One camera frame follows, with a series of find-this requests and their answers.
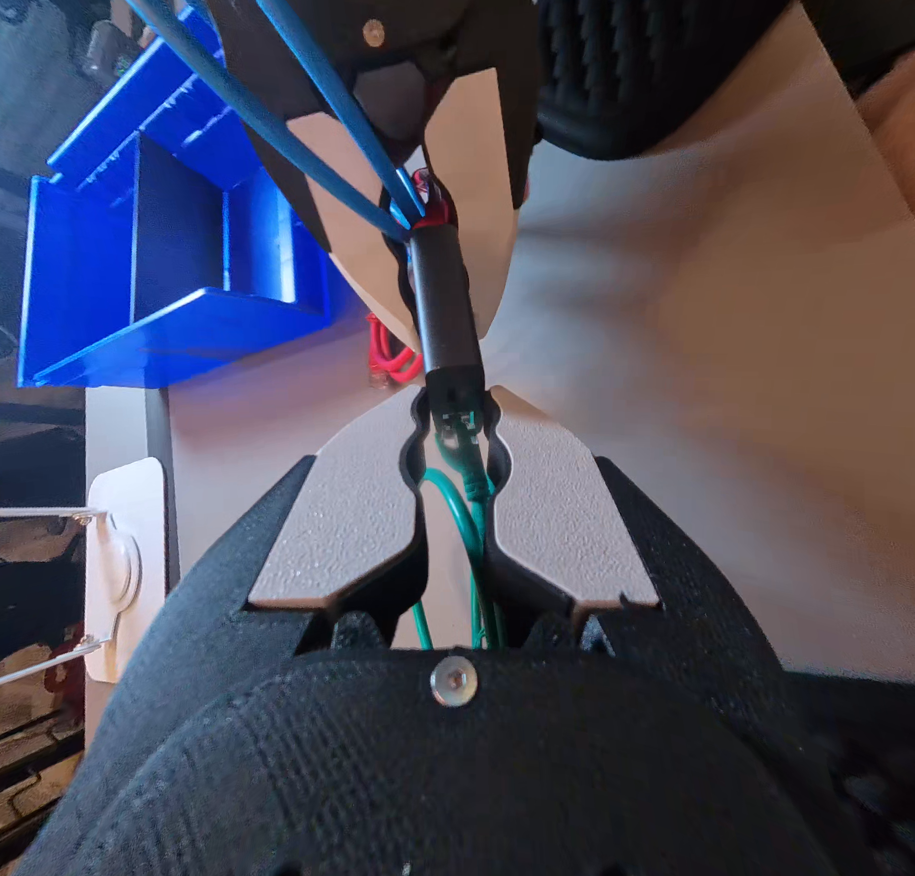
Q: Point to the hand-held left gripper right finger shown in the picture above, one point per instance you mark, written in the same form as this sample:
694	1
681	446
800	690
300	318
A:
565	526

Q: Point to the blue plastic bin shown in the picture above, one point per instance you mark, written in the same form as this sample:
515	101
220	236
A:
93	282

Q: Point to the black quilted wrist cushion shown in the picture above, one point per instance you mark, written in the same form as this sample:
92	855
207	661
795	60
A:
643	54

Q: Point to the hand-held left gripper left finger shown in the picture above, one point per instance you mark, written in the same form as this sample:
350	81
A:
350	526

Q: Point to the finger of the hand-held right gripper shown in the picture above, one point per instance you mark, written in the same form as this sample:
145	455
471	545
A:
479	161
361	265

